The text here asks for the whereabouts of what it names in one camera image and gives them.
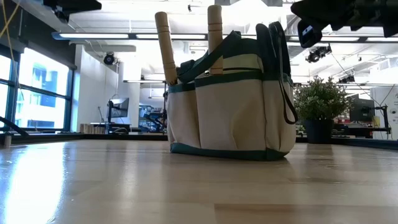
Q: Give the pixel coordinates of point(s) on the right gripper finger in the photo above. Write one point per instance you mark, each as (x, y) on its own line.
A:
(309, 40)

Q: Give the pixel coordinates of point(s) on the short grey post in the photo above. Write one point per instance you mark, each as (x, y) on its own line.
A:
(7, 141)

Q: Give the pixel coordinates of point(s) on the black background robot arm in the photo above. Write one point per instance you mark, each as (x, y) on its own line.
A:
(155, 118)

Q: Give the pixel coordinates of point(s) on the white cabinet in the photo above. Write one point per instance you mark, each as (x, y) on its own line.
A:
(385, 102)

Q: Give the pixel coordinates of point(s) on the green potted plant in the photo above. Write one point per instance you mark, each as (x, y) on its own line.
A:
(320, 102)

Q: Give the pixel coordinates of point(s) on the black aluminium table frame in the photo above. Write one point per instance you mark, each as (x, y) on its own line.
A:
(93, 137)

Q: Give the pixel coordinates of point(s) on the black round wall device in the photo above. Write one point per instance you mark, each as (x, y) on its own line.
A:
(109, 58)

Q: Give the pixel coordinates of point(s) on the black curved strut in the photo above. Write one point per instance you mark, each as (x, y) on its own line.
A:
(12, 124)

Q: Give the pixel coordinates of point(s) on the large glass window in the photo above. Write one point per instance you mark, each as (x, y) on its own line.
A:
(43, 90)

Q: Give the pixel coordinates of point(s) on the black ceiling spotlight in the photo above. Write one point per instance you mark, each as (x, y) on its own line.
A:
(317, 54)

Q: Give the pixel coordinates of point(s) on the monitor on stand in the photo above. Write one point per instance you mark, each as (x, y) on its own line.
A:
(119, 107)

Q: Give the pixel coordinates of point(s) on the black computer monitor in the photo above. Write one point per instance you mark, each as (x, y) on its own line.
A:
(362, 109)

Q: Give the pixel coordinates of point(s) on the row of wooden boxes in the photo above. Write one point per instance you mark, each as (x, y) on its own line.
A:
(91, 128)

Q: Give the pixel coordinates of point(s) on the cream teal-trimmed gardening bag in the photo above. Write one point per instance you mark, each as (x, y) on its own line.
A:
(230, 115)

